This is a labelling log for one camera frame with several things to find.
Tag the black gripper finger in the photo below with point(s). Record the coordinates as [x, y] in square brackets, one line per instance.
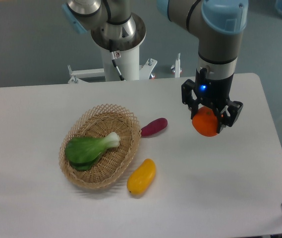
[187, 93]
[227, 114]

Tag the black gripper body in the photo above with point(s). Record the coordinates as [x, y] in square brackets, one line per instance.
[212, 91]

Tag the orange fruit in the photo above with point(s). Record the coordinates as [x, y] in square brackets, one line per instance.
[205, 122]

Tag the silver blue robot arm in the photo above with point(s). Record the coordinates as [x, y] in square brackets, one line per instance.
[218, 25]

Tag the woven wicker basket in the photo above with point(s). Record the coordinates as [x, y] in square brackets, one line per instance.
[97, 122]

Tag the purple sweet potato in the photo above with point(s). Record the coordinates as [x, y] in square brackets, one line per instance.
[154, 127]

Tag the yellow mango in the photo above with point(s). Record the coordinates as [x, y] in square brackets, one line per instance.
[140, 180]

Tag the green bok choy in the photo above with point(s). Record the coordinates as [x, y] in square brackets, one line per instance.
[83, 152]

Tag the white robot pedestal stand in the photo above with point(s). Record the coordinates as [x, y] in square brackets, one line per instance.
[117, 65]

